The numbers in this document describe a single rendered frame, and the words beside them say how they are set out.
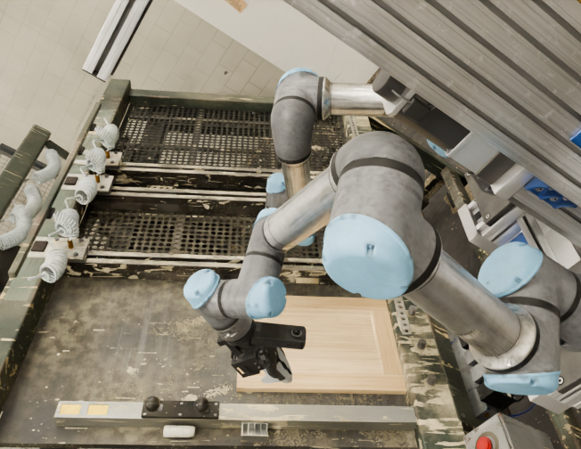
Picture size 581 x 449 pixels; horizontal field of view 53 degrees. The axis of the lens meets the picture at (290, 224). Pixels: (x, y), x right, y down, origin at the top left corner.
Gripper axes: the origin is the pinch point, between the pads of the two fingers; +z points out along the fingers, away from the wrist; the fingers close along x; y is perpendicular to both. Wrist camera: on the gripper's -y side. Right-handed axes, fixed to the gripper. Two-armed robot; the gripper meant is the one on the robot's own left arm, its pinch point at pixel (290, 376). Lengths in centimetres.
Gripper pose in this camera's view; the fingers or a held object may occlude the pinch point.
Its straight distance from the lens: 134.8
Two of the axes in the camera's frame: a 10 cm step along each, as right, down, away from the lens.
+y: -8.9, 3.5, 3.0
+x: 0.0, 6.5, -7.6
